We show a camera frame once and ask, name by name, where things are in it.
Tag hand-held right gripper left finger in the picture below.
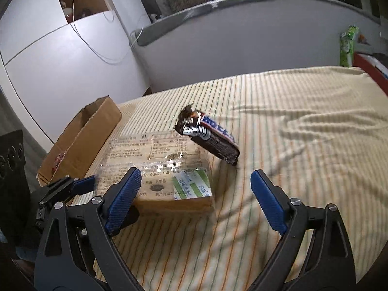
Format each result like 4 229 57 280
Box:
35 167 142 291

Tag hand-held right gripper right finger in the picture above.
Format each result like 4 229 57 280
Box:
245 170 356 291

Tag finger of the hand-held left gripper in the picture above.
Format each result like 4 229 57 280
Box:
37 175 96 210
65 204 140 241

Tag clear wafer packet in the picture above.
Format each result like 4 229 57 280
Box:
96 132 217 216

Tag cardboard box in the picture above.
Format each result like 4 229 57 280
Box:
37 96 122 188

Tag dark chocolate bar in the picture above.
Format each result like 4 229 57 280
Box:
174 105 240 167

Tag striped bed sheet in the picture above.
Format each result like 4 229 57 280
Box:
70 66 388 291

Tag white wardrobe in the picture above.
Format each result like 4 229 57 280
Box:
0 0 153 156

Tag red box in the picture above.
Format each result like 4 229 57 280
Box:
352 52 388 98

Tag green bag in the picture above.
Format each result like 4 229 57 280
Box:
339 25 360 67

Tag white cable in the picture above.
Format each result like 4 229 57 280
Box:
59 0 144 66

